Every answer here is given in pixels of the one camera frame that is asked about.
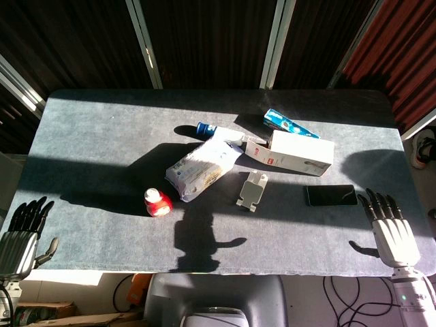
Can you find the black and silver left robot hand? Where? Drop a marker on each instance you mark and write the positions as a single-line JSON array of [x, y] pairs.
[[17, 247]]

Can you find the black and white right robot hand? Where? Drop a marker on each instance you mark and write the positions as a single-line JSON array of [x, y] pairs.
[[395, 240]]

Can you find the black smartphone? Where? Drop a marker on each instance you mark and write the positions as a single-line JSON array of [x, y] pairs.
[[332, 195]]

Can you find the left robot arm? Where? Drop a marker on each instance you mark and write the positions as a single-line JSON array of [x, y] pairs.
[[7, 296]]

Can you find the grey phone holder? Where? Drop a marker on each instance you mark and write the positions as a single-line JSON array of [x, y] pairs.
[[251, 190]]

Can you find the brown cardboard box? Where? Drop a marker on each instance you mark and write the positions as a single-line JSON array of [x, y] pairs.
[[44, 310]]

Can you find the white and black shoes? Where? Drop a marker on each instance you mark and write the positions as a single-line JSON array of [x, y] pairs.
[[422, 150]]

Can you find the flat brown cardboard sheet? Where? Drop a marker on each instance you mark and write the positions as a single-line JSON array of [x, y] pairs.
[[85, 320]]

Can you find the orange device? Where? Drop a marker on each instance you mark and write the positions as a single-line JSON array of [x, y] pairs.
[[138, 289]]

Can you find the white and red carton box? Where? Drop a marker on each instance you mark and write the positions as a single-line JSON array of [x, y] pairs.
[[296, 150]]

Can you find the blue-grey table cloth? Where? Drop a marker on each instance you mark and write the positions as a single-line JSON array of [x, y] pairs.
[[102, 136]]

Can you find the red ketchup bottle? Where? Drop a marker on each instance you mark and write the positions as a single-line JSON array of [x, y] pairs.
[[158, 204]]

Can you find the blue toothpaste box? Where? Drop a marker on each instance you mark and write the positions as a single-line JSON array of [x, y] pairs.
[[282, 121]]

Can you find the red curtain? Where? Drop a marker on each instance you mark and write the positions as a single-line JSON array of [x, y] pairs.
[[398, 51]]

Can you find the grey robot torso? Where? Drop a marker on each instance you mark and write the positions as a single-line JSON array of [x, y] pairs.
[[211, 296]]

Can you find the white tissue pack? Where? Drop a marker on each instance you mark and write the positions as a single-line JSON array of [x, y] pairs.
[[201, 170]]

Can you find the white tube with blue cap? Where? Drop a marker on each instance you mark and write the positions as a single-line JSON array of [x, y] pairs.
[[221, 132]]

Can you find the white window frame post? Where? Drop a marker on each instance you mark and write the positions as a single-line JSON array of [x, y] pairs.
[[144, 44], [419, 127], [354, 44], [20, 88], [276, 44]]

